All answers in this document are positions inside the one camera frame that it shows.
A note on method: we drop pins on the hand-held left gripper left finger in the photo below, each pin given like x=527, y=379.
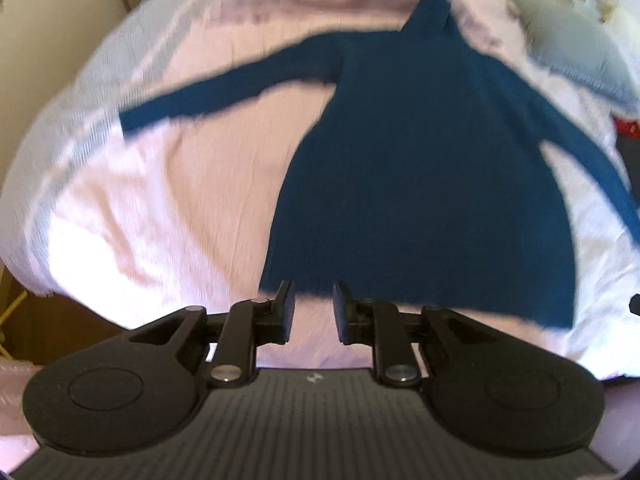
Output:
x=288, y=310

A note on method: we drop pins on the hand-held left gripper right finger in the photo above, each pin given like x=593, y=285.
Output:
x=341, y=310

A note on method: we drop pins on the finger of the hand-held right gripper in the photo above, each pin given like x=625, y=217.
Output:
x=636, y=305

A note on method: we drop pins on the dark blue turtleneck sweater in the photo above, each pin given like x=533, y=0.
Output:
x=425, y=160

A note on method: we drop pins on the pale herringbone bedspread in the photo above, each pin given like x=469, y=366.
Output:
x=175, y=210

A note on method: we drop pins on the red object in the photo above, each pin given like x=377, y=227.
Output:
x=627, y=127

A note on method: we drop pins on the grey pillow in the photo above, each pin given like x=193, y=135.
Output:
x=575, y=45

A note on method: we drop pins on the pink cloth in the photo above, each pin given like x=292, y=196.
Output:
x=12, y=410

